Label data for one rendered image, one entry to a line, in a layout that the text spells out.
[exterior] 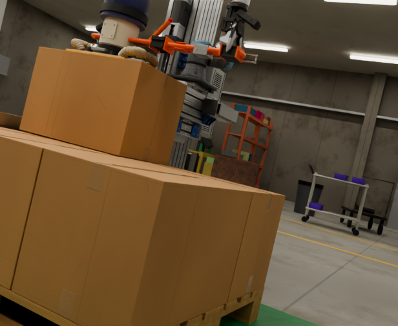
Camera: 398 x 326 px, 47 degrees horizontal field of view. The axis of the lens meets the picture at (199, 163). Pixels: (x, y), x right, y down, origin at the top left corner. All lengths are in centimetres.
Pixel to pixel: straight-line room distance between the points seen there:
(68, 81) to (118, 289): 122
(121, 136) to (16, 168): 63
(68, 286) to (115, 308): 15
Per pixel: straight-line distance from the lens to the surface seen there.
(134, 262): 110
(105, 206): 115
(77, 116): 206
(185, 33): 294
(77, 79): 210
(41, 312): 130
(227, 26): 198
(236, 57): 191
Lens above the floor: 61
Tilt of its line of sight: 1 degrees down
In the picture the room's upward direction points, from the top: 13 degrees clockwise
